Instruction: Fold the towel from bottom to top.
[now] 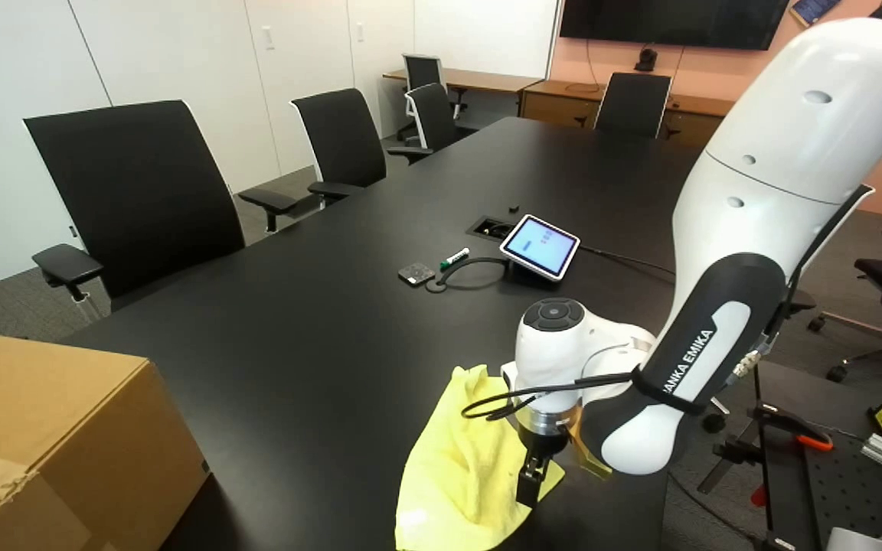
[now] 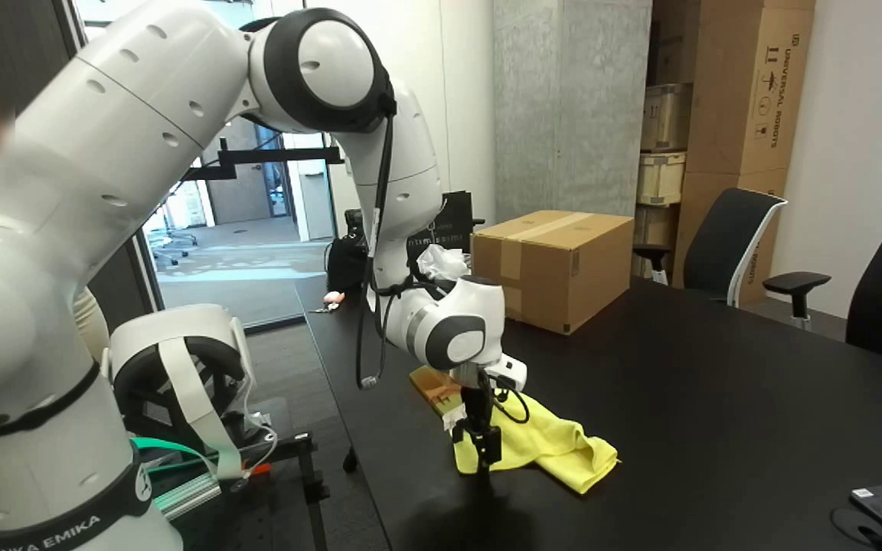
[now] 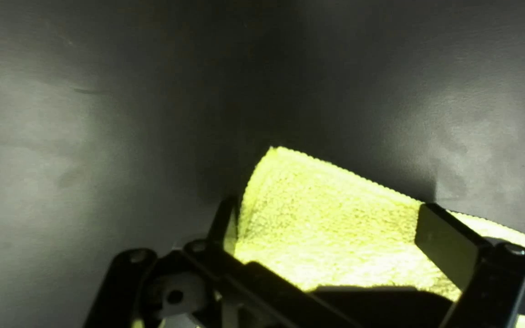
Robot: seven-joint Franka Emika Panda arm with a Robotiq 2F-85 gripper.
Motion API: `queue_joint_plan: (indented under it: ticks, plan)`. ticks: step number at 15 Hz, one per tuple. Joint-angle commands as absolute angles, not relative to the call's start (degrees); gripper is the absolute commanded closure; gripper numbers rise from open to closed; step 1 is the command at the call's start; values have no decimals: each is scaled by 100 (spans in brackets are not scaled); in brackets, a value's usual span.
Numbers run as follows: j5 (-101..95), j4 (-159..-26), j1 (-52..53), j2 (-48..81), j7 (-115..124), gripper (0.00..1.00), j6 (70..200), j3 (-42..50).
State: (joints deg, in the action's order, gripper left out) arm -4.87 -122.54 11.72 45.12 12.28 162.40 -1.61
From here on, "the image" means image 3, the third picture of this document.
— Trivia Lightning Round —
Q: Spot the yellow towel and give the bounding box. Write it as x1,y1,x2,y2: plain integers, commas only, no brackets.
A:
222,144,525,302

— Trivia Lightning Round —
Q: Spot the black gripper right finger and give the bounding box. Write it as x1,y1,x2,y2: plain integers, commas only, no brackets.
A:
414,200,525,328

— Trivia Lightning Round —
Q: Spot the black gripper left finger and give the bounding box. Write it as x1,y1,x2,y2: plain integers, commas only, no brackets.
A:
82,189,361,328

